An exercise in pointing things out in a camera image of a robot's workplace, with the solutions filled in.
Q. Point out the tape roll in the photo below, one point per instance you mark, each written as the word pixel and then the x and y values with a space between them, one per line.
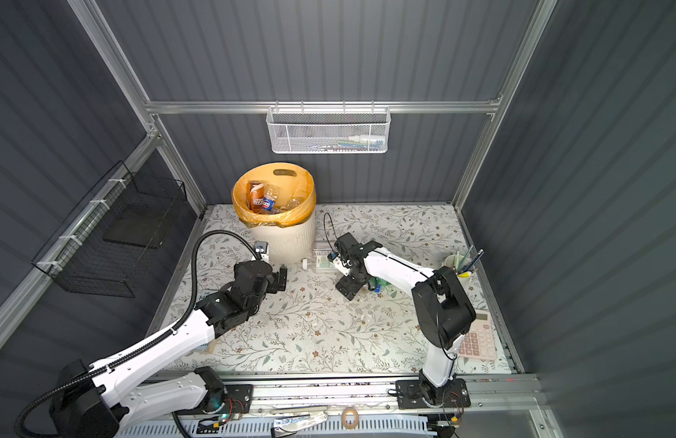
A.
pixel 350 418

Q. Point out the clear bottle white label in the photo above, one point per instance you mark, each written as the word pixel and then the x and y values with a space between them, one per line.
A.
pixel 319 264

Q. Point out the pink calculator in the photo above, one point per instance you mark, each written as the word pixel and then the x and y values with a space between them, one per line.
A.
pixel 479 342

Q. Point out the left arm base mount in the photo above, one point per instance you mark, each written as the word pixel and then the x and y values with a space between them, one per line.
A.
pixel 236 399

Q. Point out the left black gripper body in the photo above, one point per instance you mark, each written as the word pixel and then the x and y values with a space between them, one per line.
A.
pixel 276 279

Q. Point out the orange bin liner bag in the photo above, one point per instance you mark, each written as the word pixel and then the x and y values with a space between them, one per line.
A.
pixel 291 179

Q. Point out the green plastic bottle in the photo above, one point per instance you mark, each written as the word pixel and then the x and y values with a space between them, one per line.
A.
pixel 388 289

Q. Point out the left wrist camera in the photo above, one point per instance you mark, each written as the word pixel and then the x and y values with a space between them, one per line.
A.
pixel 261 249

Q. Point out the white wire wall basket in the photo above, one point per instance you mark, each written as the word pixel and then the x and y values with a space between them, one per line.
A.
pixel 340 129

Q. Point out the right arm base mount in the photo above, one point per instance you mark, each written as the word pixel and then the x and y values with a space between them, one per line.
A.
pixel 417 394

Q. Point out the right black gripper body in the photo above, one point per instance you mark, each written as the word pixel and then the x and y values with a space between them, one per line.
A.
pixel 350 275

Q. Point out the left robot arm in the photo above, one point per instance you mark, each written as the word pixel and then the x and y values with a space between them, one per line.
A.
pixel 107 396

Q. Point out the brown coffee bottle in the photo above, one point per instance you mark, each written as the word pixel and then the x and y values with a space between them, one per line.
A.
pixel 256 196

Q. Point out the black wire side basket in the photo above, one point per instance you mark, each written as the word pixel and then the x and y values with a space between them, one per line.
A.
pixel 108 249

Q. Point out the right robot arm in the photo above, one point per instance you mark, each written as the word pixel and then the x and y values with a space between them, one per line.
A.
pixel 443 308

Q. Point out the silver foil wrapper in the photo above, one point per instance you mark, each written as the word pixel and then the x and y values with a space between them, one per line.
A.
pixel 290 425

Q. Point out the white pen holder cup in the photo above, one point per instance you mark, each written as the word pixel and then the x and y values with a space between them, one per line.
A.
pixel 464 264

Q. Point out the white ribbed trash bin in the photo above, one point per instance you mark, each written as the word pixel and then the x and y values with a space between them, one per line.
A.
pixel 288 245

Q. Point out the square clear bottle white cap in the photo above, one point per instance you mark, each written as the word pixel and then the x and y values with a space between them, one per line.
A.
pixel 323 249

